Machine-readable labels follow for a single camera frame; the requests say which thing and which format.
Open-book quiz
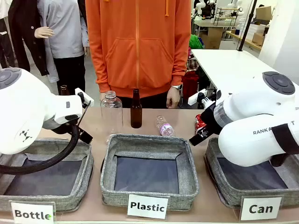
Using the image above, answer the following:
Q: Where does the large clear plastic bottle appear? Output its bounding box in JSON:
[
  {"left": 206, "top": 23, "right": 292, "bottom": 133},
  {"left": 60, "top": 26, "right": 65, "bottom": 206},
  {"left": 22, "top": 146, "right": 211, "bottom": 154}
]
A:
[{"left": 100, "top": 90, "right": 124, "bottom": 134}]

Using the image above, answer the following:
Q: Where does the white background table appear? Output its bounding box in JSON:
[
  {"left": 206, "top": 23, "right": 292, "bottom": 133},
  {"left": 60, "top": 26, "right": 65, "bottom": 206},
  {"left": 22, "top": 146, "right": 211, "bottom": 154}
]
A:
[{"left": 190, "top": 49, "right": 282, "bottom": 94}]

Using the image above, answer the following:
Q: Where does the large cardboard box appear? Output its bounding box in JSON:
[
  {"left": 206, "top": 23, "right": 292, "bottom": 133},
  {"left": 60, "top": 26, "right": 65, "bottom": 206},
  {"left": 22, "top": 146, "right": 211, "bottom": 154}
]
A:
[{"left": 200, "top": 27, "right": 225, "bottom": 50}]

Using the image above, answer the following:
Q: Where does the mannequin in grey shirt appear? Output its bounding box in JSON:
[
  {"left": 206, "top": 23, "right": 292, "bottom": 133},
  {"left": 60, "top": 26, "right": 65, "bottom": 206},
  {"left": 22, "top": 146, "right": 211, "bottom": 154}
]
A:
[{"left": 34, "top": 0, "right": 91, "bottom": 95}]

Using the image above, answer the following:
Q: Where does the green cloth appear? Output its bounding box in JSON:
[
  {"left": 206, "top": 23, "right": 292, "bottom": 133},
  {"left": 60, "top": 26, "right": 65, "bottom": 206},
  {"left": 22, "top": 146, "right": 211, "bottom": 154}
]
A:
[{"left": 189, "top": 34, "right": 205, "bottom": 50}]

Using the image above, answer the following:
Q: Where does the crushed red can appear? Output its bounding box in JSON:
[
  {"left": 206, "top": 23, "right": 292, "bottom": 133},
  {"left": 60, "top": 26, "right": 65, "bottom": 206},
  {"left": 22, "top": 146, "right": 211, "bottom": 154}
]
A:
[{"left": 194, "top": 113, "right": 207, "bottom": 136}]

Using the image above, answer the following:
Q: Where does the white Plastic label sign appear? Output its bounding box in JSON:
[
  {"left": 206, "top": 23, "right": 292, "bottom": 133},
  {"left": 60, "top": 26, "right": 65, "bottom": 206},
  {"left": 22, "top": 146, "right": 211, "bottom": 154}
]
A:
[{"left": 127, "top": 194, "right": 170, "bottom": 220}]

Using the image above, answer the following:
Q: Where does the grey fabric basket labelled bottle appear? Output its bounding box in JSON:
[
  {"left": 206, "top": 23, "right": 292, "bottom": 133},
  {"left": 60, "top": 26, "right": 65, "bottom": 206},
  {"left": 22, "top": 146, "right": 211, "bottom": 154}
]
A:
[{"left": 0, "top": 137, "right": 94, "bottom": 212}]

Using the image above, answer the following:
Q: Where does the white Bottle label sign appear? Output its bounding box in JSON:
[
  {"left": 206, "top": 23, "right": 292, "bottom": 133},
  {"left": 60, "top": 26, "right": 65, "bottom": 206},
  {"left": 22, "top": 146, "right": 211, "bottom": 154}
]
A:
[{"left": 9, "top": 201, "right": 56, "bottom": 224}]

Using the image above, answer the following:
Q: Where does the grey fabric basket labelled plastic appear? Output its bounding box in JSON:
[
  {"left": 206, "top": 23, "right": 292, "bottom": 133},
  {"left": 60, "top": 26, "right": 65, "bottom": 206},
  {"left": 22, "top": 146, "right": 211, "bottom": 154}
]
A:
[{"left": 100, "top": 133, "right": 200, "bottom": 210}]

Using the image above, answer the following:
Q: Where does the black strap on right arm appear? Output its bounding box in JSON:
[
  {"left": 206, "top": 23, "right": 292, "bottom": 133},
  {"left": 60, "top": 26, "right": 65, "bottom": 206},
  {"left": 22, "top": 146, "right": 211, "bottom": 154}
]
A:
[{"left": 271, "top": 123, "right": 299, "bottom": 155}]

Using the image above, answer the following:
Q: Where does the small pink-label plastic bottle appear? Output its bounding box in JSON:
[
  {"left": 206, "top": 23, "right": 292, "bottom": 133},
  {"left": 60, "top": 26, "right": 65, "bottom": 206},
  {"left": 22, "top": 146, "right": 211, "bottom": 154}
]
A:
[{"left": 156, "top": 114, "right": 175, "bottom": 137}]

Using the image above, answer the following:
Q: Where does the person's left hand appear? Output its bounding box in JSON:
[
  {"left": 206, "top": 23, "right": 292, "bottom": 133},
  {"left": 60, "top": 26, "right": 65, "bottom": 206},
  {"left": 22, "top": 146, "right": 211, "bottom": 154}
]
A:
[{"left": 166, "top": 88, "right": 182, "bottom": 109}]

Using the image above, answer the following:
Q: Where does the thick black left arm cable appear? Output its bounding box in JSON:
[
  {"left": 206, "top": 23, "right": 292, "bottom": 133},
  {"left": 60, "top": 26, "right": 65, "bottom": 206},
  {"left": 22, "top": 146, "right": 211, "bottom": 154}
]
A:
[{"left": 0, "top": 123, "right": 80, "bottom": 175}]

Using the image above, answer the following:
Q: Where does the grey fabric basket labelled can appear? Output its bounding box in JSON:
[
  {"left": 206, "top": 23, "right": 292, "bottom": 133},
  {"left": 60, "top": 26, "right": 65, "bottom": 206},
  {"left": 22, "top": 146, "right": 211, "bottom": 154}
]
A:
[{"left": 204, "top": 137, "right": 299, "bottom": 209}]

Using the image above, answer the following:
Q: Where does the white Can label sign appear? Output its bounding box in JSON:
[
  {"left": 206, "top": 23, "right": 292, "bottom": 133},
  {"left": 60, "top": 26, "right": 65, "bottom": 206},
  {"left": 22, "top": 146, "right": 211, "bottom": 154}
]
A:
[{"left": 240, "top": 196, "right": 284, "bottom": 222}]

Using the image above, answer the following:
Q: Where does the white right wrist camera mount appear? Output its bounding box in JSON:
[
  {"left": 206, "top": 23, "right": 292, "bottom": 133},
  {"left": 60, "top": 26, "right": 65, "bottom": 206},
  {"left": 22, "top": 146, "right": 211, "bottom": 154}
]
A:
[{"left": 187, "top": 89, "right": 217, "bottom": 110}]

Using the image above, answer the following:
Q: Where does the black stand pole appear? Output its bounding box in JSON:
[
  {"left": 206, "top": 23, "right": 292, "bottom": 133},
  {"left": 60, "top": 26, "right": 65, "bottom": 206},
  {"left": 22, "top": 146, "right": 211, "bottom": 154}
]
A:
[{"left": 236, "top": 0, "right": 258, "bottom": 52}]

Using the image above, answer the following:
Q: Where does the plaid cloth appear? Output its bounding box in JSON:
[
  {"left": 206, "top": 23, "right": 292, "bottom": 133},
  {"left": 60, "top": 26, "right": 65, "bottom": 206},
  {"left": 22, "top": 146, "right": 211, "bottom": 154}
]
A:
[{"left": 185, "top": 59, "right": 199, "bottom": 71}]

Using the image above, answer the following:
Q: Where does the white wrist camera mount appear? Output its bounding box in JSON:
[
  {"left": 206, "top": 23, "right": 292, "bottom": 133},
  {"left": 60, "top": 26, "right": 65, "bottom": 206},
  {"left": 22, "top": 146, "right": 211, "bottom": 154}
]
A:
[
  {"left": 74, "top": 88, "right": 95, "bottom": 109},
  {"left": 187, "top": 89, "right": 217, "bottom": 110}
]

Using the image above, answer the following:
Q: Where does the red bag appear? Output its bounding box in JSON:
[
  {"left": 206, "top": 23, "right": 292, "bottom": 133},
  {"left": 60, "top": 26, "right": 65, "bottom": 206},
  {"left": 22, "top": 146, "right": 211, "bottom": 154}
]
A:
[{"left": 181, "top": 70, "right": 200, "bottom": 100}]

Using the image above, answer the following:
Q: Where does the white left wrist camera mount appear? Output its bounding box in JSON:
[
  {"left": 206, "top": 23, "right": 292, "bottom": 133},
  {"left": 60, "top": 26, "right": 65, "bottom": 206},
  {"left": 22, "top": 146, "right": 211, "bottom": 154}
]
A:
[{"left": 74, "top": 88, "right": 95, "bottom": 109}]

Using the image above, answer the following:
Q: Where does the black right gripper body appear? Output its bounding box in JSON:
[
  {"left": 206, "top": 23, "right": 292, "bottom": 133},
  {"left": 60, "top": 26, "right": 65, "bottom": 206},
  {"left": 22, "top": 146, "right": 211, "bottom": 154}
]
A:
[{"left": 200, "top": 103, "right": 223, "bottom": 137}]

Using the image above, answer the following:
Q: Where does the small cardboard box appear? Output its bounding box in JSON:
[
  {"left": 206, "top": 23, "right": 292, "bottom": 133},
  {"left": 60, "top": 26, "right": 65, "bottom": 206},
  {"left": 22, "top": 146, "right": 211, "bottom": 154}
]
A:
[{"left": 255, "top": 5, "right": 273, "bottom": 22}]

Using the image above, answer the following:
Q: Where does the black metal wire rack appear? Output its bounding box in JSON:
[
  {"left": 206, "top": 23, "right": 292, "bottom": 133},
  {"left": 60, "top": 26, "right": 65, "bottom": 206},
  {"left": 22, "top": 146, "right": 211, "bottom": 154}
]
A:
[{"left": 213, "top": 6, "right": 239, "bottom": 27}]

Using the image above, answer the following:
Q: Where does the person in orange hoodie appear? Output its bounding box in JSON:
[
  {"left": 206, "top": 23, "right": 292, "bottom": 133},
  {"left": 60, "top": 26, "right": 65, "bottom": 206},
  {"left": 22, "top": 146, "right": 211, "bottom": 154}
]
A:
[{"left": 85, "top": 0, "right": 192, "bottom": 109}]

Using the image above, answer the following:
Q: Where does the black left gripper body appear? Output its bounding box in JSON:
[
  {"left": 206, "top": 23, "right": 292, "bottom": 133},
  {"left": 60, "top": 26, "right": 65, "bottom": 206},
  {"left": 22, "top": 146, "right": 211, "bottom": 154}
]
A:
[{"left": 43, "top": 119, "right": 81, "bottom": 135}]

